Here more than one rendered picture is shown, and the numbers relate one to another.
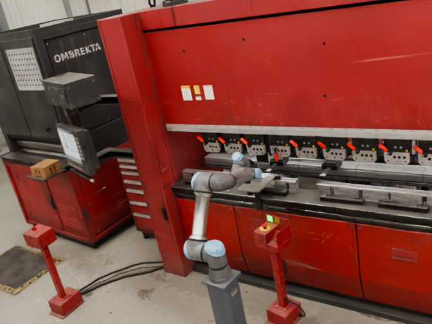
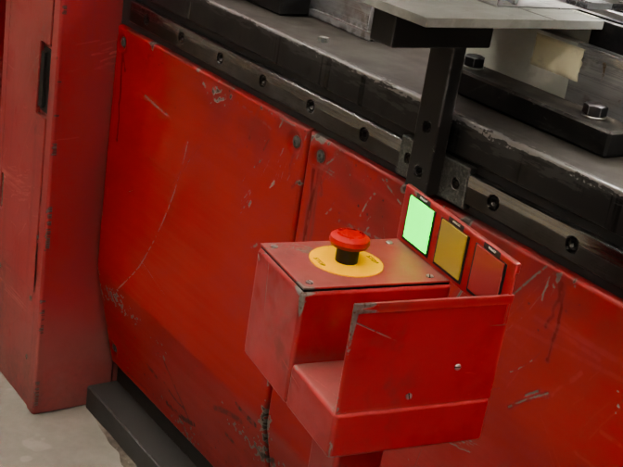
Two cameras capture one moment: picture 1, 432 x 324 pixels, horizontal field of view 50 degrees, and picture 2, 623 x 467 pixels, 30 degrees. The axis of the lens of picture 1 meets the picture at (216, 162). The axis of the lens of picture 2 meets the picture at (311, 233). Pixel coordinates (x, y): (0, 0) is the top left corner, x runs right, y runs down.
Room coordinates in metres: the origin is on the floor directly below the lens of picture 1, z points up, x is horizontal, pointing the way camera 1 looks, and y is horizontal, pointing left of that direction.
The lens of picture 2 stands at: (1.80, -0.47, 1.20)
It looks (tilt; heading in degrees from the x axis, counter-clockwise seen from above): 21 degrees down; 15
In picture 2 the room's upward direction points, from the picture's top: 9 degrees clockwise
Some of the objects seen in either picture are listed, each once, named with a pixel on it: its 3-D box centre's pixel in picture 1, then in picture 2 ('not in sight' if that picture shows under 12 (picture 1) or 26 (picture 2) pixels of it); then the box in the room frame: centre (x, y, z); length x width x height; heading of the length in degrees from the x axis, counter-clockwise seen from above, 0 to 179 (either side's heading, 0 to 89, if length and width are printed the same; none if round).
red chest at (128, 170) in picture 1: (160, 191); not in sight; (4.41, 0.63, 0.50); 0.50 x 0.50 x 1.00; 52
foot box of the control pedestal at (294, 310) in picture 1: (282, 314); not in sight; (2.76, -0.26, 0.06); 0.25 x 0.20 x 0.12; 133
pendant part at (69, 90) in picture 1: (82, 130); not in sight; (3.57, 0.98, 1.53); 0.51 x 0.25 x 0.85; 35
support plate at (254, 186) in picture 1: (256, 182); (464, 4); (3.10, -0.26, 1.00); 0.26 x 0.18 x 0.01; 142
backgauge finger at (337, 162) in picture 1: (328, 168); not in sight; (3.08, -0.80, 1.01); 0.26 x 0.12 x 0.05; 142
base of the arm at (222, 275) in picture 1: (219, 269); not in sight; (2.37, 0.11, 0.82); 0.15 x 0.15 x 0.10
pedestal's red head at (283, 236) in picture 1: (272, 233); (372, 310); (2.78, -0.28, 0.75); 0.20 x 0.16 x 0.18; 43
